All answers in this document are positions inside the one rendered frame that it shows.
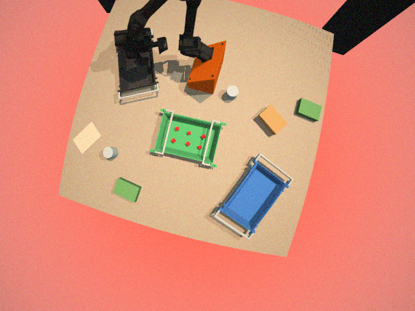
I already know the green plastic tray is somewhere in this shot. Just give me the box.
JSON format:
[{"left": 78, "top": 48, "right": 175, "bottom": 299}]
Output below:
[{"left": 150, "top": 108, "right": 227, "bottom": 168}]

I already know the green rectangular block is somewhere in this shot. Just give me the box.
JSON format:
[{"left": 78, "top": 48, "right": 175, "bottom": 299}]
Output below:
[
  {"left": 295, "top": 98, "right": 322, "bottom": 121},
  {"left": 113, "top": 177, "right": 142, "bottom": 203}
]

